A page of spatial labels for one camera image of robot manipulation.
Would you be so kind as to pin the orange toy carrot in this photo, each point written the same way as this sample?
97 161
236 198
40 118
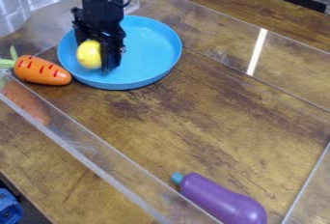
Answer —
36 70

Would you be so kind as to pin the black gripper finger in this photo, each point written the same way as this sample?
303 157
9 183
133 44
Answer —
111 52
84 33

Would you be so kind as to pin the yellow toy lemon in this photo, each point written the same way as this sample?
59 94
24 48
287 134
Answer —
88 54

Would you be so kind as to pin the blue object at corner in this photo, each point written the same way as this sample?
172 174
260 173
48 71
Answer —
10 211

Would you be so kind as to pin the clear acrylic enclosure wall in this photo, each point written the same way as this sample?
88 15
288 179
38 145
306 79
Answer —
239 114

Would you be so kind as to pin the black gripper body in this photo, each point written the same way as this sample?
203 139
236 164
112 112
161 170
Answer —
101 15

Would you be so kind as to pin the purple toy eggplant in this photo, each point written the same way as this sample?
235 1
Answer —
230 207

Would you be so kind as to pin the blue round tray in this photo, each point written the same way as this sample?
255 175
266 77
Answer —
153 50

